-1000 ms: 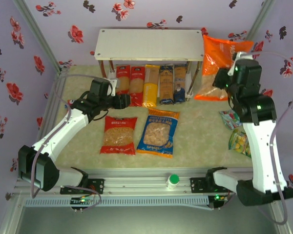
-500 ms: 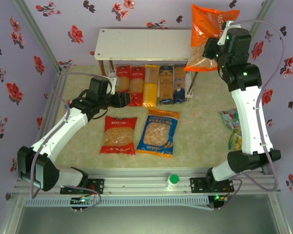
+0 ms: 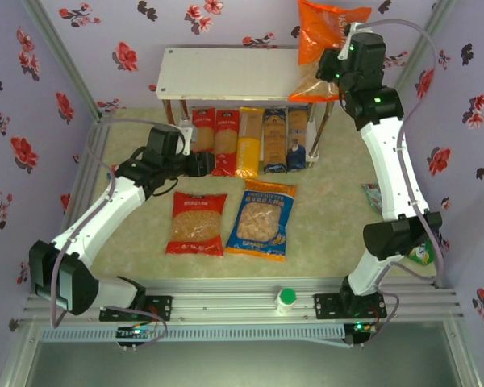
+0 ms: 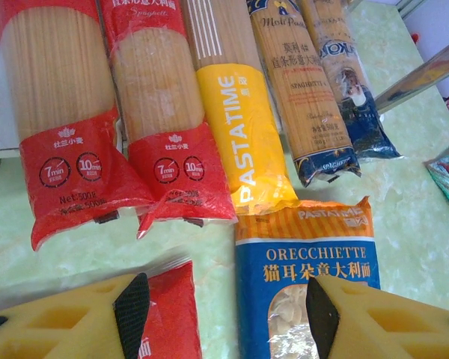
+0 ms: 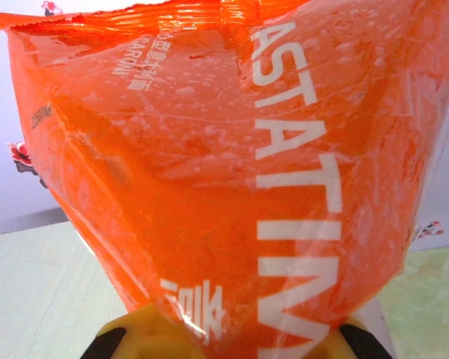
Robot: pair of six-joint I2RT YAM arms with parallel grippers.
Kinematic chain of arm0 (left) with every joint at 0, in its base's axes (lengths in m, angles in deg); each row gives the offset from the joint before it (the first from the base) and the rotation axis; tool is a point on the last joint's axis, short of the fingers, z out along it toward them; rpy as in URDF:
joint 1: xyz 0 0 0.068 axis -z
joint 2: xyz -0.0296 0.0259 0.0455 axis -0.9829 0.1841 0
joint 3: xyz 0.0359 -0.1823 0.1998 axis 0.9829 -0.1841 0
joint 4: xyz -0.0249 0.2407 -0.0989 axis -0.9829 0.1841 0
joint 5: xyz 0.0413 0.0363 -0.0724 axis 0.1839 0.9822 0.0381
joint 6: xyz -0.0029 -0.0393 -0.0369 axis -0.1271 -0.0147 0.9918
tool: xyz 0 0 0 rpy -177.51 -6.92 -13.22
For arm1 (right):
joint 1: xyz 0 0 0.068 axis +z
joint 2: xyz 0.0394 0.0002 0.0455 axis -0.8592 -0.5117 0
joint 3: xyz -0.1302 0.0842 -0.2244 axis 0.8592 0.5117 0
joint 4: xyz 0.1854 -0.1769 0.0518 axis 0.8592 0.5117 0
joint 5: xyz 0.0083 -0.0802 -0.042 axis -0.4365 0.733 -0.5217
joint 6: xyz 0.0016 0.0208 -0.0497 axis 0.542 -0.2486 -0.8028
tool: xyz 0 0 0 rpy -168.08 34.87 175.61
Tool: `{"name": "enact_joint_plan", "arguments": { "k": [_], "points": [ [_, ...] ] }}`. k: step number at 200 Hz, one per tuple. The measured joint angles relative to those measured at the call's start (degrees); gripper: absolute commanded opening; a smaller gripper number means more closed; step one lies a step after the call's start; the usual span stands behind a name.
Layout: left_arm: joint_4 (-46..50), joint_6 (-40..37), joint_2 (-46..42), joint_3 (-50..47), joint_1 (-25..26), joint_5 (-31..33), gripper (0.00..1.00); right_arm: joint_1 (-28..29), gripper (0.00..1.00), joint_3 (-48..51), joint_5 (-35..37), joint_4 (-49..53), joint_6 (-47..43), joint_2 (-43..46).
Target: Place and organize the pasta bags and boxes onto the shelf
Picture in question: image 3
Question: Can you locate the red spaghetti pack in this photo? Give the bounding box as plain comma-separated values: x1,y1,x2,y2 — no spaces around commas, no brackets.
211,108,240,177
190,107,216,155

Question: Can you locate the yellow spaghetti pack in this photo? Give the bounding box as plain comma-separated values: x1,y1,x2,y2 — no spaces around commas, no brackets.
234,106,266,179

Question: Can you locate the red macaroni bag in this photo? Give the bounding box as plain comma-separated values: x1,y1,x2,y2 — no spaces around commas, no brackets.
164,191,229,258

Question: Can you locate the wide blue spaghetti pack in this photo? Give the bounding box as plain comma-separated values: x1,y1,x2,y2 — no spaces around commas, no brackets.
262,107,289,174

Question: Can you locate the blue orange pasta bag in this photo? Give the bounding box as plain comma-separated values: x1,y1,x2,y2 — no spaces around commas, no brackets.
224,178,298,262

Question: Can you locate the white two-tier shelf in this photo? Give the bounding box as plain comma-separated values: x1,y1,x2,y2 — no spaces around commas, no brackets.
155,47,336,166

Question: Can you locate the brown spaghetti packet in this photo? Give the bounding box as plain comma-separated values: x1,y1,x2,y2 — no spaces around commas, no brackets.
286,106,311,173

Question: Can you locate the green red candy bag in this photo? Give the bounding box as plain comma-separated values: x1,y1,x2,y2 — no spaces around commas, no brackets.
361,183,384,214

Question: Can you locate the white bottle green cap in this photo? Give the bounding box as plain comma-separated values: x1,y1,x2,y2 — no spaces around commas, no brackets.
274,288,298,315

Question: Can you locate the green yellow candy bag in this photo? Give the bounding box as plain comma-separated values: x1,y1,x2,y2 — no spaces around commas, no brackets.
407,237,436,267

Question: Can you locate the small electronics board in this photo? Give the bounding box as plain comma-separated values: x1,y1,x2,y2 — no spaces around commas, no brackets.
344,320,378,347
115,322,165,352

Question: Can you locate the grey metal panel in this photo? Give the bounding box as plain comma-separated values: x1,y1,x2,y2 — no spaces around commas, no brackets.
23,340,463,387

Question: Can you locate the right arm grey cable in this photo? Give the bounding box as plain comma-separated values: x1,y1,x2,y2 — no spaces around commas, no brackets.
348,19,444,289

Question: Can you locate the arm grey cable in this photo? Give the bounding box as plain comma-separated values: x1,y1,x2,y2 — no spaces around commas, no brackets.
348,19,444,289
50,119,186,330

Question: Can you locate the left arm grey cable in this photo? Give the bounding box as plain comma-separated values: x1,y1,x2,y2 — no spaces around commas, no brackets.
50,119,186,330

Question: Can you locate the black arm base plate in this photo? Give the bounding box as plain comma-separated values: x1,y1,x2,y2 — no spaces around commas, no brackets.
313,293,388,323
99,294,173,323

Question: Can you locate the aluminium extrusion frame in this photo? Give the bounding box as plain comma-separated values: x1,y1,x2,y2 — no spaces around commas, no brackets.
0,0,484,387

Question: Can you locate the white slotted cable duct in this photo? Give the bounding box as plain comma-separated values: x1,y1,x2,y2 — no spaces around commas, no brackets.
38,324,346,343

